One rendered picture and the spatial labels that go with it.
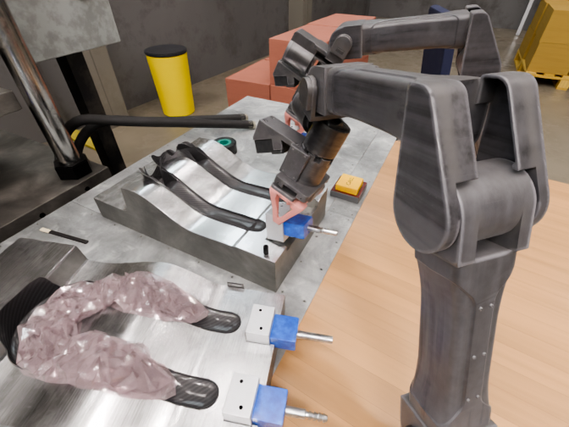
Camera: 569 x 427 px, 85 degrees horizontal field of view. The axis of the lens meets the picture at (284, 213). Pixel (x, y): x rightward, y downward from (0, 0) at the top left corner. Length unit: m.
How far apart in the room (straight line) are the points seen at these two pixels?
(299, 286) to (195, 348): 0.23
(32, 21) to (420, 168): 1.11
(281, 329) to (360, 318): 0.17
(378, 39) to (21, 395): 0.79
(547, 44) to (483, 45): 4.46
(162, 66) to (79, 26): 2.10
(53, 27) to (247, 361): 1.05
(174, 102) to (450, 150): 3.28
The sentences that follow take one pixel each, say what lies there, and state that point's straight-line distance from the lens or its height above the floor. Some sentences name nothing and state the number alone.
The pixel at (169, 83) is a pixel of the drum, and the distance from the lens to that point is 3.38.
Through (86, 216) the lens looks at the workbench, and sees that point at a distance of 0.94.
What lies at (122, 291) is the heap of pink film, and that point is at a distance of 0.56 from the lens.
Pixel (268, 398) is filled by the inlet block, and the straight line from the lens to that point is 0.48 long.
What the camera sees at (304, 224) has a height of 0.94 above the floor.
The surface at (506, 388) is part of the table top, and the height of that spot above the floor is 0.80.
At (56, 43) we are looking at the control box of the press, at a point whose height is 1.11.
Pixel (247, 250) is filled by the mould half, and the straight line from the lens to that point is 0.59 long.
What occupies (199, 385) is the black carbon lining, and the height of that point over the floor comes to 0.85.
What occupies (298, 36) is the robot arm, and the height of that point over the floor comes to 1.18.
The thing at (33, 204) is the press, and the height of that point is 0.78.
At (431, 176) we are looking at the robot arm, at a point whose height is 1.20.
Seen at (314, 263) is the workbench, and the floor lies 0.80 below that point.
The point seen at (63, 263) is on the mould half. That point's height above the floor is 0.90.
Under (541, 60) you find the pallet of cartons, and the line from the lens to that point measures 5.19.
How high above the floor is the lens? 1.32
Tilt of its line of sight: 40 degrees down
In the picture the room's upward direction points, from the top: straight up
